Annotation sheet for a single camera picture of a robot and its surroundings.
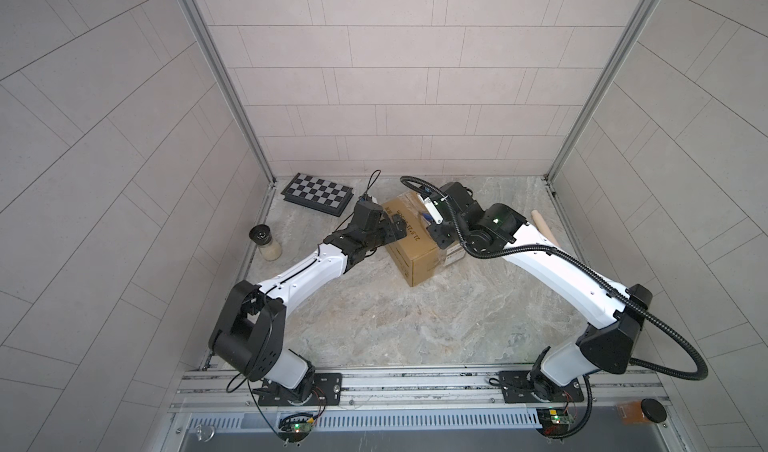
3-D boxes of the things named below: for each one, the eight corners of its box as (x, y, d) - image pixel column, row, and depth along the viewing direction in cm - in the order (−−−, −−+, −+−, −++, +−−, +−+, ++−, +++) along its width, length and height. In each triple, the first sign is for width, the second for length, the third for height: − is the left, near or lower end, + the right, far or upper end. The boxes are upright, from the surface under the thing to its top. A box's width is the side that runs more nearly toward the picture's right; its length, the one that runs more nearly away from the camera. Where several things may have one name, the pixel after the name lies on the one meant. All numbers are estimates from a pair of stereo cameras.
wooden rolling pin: (548, 248, 99) (552, 242, 96) (529, 216, 107) (532, 210, 105) (553, 247, 99) (558, 241, 97) (533, 215, 108) (537, 209, 105)
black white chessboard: (282, 198, 111) (280, 193, 109) (300, 177, 118) (298, 171, 116) (339, 217, 106) (337, 212, 103) (354, 193, 113) (353, 188, 111)
